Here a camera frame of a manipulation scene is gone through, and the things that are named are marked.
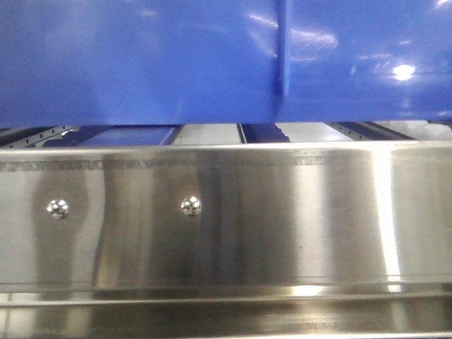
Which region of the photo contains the steel rail screw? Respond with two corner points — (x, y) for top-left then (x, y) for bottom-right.
(180, 196), (202, 216)
(46, 198), (69, 220)

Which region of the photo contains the stainless steel conveyor side rail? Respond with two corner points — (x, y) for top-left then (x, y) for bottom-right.
(1, 141), (451, 338)

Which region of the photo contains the right steel rail screw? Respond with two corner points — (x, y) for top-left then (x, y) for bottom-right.
(180, 196), (202, 216)

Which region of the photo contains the blue plastic bin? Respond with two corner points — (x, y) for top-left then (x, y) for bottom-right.
(1, 1), (451, 128)

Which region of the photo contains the left steel rail screw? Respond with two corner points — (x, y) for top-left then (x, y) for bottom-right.
(46, 198), (69, 220)

